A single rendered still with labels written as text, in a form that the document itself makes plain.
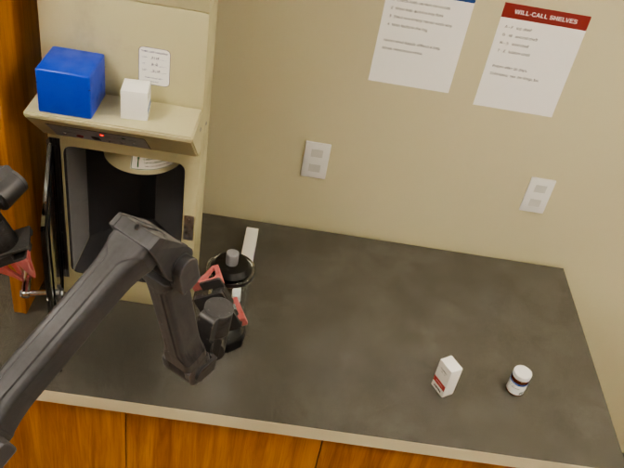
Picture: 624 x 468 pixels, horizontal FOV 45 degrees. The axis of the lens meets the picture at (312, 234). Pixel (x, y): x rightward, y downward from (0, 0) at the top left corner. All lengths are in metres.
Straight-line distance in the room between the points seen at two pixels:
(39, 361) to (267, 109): 1.17
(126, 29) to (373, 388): 0.96
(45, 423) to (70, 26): 0.90
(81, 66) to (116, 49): 0.09
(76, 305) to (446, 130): 1.27
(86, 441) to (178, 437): 0.22
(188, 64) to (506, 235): 1.15
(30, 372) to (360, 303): 1.14
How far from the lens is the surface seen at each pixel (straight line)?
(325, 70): 1.94
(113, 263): 1.02
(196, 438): 1.81
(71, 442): 1.92
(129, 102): 1.47
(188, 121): 1.49
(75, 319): 1.01
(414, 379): 1.83
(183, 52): 1.49
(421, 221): 2.20
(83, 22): 1.52
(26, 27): 1.64
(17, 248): 1.52
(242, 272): 1.64
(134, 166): 1.67
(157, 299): 1.20
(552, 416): 1.90
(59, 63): 1.48
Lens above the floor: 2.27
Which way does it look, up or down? 38 degrees down
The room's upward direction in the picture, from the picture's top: 11 degrees clockwise
